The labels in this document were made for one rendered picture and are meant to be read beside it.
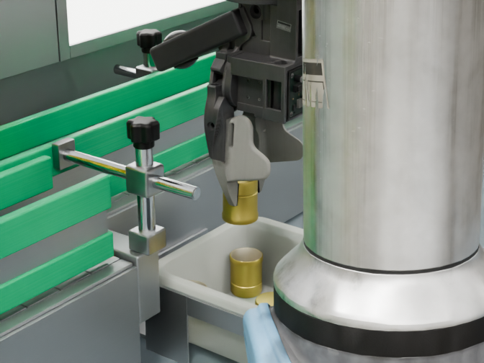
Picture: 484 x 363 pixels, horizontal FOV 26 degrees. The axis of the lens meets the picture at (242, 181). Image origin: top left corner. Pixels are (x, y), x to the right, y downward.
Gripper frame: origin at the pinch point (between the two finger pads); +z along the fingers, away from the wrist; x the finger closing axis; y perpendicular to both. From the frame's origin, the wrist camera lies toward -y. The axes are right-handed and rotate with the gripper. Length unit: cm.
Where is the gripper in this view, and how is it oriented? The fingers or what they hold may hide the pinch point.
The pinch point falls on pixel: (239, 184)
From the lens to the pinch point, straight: 101.7
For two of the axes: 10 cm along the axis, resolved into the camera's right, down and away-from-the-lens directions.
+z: 0.0, 9.2, 3.9
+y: 8.2, 2.2, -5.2
